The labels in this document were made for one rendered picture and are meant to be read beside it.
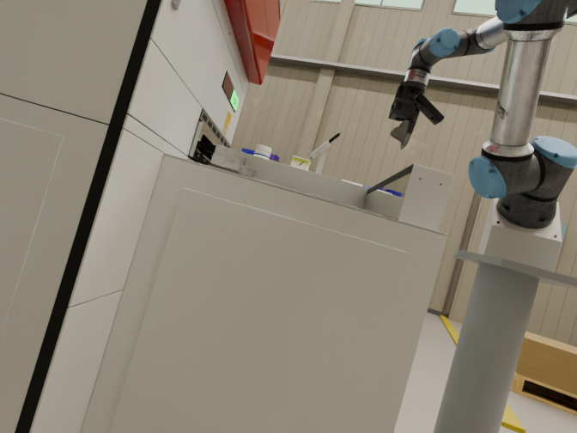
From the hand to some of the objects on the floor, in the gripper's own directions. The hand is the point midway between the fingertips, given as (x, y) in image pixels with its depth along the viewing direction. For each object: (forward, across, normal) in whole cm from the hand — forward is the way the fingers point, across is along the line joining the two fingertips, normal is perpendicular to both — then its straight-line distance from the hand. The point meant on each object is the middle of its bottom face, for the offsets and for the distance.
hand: (404, 146), depth 130 cm
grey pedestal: (+111, +14, +47) cm, 121 cm away
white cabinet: (+111, -2, -27) cm, 114 cm away
